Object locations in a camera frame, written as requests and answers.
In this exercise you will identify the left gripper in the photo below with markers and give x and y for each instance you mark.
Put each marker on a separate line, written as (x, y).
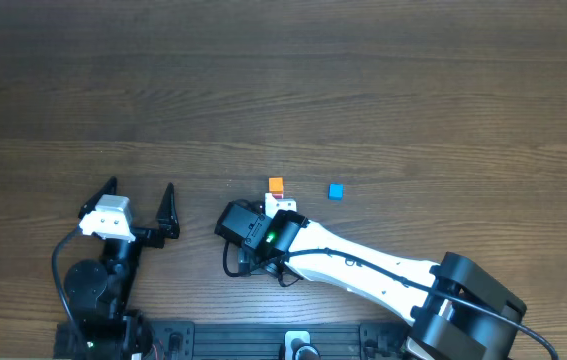
(145, 236)

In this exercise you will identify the blue cube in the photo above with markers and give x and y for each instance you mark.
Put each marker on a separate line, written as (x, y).
(335, 192)

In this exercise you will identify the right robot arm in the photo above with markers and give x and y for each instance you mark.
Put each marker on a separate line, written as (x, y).
(353, 270)

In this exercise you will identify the orange cube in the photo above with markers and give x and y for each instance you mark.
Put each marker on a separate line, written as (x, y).
(276, 184)

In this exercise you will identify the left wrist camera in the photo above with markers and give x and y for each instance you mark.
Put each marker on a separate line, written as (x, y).
(108, 217)

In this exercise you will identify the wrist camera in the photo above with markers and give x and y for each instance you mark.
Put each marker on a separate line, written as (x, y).
(278, 205)
(108, 217)

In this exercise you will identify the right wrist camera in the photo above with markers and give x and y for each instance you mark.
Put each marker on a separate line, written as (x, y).
(278, 205)

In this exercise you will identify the mounting rail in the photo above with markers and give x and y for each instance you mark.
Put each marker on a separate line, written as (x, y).
(243, 342)

